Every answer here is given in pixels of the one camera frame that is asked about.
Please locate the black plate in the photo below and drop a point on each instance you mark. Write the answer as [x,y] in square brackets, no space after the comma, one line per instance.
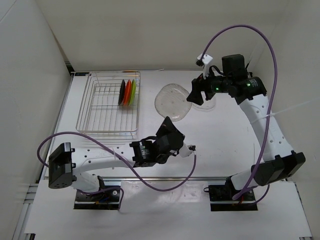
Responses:
[122,92]

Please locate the clear ribbed glass plate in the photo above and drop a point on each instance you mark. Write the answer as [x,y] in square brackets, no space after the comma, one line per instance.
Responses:
[171,101]

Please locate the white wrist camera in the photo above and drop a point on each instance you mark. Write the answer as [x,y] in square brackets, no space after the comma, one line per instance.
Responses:
[187,150]
[204,61]

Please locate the white zip tie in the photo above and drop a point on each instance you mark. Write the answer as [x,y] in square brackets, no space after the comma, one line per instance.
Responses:
[272,114]

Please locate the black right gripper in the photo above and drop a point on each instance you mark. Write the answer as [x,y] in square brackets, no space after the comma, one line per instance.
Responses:
[200,85]

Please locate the orange plate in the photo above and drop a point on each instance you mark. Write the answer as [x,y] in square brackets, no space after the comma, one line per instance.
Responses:
[127,92]

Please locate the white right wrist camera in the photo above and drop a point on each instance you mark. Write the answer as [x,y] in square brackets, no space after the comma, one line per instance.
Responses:
[204,61]

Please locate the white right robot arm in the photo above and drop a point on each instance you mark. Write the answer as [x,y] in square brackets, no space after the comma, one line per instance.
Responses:
[277,160]

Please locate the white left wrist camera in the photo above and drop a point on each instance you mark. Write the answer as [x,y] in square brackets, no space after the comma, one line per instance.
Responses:
[187,150]

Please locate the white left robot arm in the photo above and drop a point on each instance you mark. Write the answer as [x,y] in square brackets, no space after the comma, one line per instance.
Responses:
[70,167]

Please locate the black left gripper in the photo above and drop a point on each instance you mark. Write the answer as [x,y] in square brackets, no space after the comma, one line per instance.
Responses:
[168,126]

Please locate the green plate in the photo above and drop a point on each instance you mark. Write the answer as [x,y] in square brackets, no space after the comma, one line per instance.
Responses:
[133,92]

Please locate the metal wire dish rack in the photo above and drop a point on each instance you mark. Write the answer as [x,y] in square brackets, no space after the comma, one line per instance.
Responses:
[99,115]

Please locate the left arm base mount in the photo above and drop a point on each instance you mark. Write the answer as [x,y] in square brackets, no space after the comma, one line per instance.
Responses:
[107,200]

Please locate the clear bumpy glass plate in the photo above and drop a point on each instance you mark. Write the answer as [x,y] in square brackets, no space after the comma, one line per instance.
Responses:
[206,106]

